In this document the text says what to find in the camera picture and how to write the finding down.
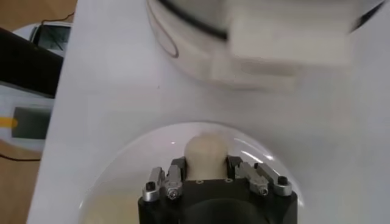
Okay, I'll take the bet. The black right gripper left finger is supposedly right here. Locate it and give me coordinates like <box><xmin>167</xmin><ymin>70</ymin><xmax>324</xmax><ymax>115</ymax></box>
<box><xmin>142</xmin><ymin>156</ymin><xmax>187</xmax><ymax>202</ymax></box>

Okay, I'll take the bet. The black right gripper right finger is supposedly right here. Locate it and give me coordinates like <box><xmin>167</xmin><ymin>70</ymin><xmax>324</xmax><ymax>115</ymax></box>
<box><xmin>227</xmin><ymin>155</ymin><xmax>293</xmax><ymax>197</ymax></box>

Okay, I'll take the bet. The white steamed baozi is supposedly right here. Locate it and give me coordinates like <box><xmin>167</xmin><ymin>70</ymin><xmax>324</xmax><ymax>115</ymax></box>
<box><xmin>183</xmin><ymin>132</ymin><xmax>230</xmax><ymax>181</ymax></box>

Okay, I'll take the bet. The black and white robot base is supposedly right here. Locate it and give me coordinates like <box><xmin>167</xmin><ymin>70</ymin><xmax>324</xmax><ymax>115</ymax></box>
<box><xmin>0</xmin><ymin>21</ymin><xmax>74</xmax><ymax>153</ymax></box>

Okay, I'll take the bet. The white round plate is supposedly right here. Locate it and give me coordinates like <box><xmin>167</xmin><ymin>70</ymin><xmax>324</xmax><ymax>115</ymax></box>
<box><xmin>77</xmin><ymin>121</ymin><xmax>305</xmax><ymax>224</ymax></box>

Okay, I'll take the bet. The cream electric cooker pot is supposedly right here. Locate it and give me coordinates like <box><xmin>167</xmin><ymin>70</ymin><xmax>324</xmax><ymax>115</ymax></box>
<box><xmin>146</xmin><ymin>0</ymin><xmax>390</xmax><ymax>91</ymax></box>

